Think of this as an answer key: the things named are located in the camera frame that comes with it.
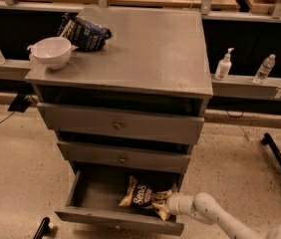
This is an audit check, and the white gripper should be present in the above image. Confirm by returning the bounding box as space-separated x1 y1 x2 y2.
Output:
166 192 195 216

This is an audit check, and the brown chip bag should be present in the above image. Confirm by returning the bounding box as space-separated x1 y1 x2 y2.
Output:
119 175 173 221

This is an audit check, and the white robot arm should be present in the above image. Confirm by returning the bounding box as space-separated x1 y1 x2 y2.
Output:
166 192 281 239

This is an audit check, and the grey bottom drawer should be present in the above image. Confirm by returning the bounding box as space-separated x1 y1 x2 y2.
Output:
55 165 184 236

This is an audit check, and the grey drawer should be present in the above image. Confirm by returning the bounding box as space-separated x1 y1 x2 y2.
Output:
58 141 190 173
38 103 204 144
55 165 184 236

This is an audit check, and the grey top drawer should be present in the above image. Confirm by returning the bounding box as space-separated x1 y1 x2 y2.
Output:
38 103 204 144

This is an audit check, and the grey middle drawer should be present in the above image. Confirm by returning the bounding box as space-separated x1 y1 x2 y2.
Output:
58 141 190 173

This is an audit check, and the grey drawer cabinet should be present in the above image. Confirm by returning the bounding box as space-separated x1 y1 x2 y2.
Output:
25 6 214 175

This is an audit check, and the dark blue chip bag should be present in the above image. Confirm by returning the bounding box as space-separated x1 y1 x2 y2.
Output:
57 13 112 52

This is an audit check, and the white pump bottle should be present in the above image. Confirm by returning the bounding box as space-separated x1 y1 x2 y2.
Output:
214 48 233 81

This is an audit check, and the clear water bottle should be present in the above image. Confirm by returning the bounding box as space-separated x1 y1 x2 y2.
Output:
253 54 276 84

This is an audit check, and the black power box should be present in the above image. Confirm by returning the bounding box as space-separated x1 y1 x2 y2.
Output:
8 93 31 113

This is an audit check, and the white bowl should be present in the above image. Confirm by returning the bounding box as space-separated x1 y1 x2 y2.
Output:
28 37 72 70

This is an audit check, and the black post bottom left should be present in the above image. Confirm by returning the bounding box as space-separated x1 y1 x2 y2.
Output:
33 217 50 239

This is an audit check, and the grey rail shelf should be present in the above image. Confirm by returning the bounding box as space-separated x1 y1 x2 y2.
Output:
0 60 281 101

